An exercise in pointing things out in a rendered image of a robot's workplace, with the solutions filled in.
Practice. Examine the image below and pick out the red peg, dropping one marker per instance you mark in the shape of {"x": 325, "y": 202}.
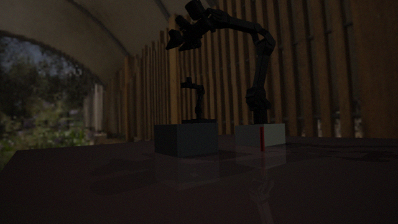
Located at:
{"x": 262, "y": 145}

